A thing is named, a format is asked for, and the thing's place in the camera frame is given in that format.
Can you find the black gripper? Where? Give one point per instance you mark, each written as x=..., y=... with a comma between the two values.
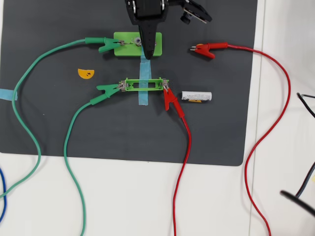
x=146, y=21

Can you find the green alligator clip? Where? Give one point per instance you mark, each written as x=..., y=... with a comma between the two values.
x=108, y=43
x=108, y=89

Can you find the white AA battery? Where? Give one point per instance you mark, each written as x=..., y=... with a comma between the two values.
x=197, y=95

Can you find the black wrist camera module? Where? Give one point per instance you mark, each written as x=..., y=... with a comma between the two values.
x=197, y=11

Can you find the long blue tape strip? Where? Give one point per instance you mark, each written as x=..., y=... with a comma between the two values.
x=144, y=70

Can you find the green battery holder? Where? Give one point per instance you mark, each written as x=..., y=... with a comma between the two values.
x=127, y=86

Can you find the orange half-round sticker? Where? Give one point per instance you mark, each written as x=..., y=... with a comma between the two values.
x=85, y=75
x=195, y=100

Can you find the blurry black bar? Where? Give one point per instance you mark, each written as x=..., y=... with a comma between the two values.
x=295, y=199

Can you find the dark grey work mat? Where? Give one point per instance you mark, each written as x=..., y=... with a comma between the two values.
x=123, y=127

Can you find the red alligator clip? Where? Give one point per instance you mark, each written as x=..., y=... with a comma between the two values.
x=169, y=98
x=209, y=49

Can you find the green bulb holder block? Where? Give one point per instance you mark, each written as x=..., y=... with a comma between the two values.
x=128, y=50

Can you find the small clear light bulb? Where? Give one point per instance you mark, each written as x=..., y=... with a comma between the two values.
x=137, y=40

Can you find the short blue tape piece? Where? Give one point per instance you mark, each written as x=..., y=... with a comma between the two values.
x=7, y=94

